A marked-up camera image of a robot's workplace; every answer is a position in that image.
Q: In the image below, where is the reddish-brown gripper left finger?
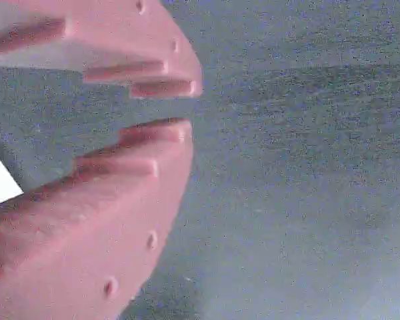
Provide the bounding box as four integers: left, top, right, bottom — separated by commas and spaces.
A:
0, 118, 193, 320

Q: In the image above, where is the reddish-brown gripper right finger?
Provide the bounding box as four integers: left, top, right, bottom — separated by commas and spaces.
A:
0, 0, 204, 99

